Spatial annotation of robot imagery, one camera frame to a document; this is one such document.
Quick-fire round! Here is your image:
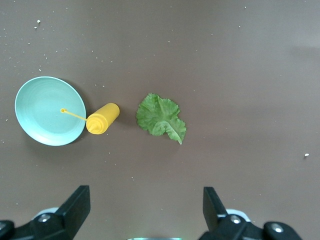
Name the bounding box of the green lettuce leaf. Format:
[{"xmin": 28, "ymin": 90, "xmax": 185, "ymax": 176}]
[{"xmin": 136, "ymin": 92, "xmax": 187, "ymax": 145}]

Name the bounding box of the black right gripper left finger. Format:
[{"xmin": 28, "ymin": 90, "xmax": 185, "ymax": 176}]
[{"xmin": 0, "ymin": 185, "xmax": 91, "ymax": 240}]

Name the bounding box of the yellow squeeze bottle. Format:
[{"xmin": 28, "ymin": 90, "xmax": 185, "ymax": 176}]
[{"xmin": 60, "ymin": 102, "xmax": 121, "ymax": 136}]

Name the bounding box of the brown tablecloth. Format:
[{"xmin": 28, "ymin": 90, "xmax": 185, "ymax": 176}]
[{"xmin": 0, "ymin": 0, "xmax": 320, "ymax": 240}]

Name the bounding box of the mint green plate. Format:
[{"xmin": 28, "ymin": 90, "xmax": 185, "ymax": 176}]
[{"xmin": 14, "ymin": 76, "xmax": 88, "ymax": 147}]

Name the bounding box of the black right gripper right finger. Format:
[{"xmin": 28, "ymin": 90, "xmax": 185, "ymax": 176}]
[{"xmin": 198, "ymin": 186, "xmax": 303, "ymax": 240}]

